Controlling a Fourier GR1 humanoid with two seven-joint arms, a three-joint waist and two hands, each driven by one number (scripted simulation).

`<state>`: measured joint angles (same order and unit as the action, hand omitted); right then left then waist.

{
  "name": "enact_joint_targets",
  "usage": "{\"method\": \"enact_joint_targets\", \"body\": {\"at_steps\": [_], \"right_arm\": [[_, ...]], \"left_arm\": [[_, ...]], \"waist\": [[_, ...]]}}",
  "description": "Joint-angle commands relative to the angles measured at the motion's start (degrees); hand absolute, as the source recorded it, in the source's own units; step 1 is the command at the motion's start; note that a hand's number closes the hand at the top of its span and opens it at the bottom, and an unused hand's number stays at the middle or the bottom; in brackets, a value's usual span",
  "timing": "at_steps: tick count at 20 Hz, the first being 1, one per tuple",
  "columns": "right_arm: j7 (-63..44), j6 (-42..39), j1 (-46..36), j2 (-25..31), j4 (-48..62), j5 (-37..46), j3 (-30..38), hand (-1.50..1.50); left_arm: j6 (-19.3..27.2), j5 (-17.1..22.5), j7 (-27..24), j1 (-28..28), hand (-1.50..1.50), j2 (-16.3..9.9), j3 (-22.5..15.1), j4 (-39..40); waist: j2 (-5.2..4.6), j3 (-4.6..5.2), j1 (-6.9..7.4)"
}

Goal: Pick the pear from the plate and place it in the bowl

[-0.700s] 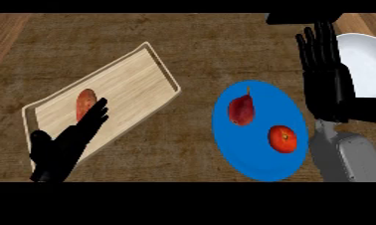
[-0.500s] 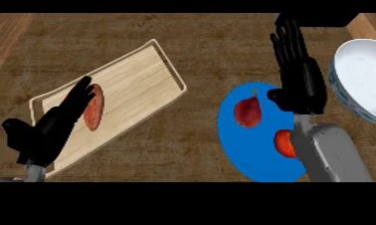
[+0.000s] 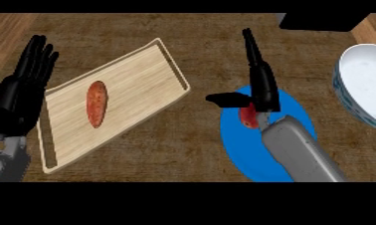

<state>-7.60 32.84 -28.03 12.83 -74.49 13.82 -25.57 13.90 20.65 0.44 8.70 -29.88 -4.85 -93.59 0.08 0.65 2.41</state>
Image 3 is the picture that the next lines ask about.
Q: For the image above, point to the blue round plate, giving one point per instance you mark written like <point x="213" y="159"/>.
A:
<point x="244" y="146"/>

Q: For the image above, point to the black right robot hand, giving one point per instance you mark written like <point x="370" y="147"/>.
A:
<point x="262" y="86"/>

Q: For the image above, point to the white bowl with blue pattern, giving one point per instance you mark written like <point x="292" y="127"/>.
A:
<point x="359" y="79"/>

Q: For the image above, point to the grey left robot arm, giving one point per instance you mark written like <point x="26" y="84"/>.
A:
<point x="10" y="159"/>

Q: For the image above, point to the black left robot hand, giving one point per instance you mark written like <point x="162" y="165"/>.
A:
<point x="19" y="93"/>

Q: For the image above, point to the red oval sweet potato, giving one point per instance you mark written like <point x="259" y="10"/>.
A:
<point x="95" y="103"/>

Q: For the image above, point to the pale wooden cutting board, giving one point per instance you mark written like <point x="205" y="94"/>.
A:
<point x="115" y="106"/>

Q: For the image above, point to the red pear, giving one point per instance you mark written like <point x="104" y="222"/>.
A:
<point x="247" y="117"/>

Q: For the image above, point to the black appliance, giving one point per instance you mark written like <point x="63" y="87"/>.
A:
<point x="320" y="21"/>

